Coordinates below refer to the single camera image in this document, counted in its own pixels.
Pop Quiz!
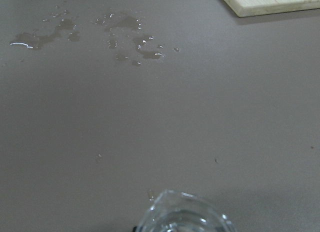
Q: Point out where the clear glass cup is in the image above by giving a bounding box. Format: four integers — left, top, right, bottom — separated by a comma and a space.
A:
132, 189, 238, 232

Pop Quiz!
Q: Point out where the bamboo cutting board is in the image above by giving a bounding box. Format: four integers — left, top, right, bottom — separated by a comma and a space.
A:
224, 0, 320, 18

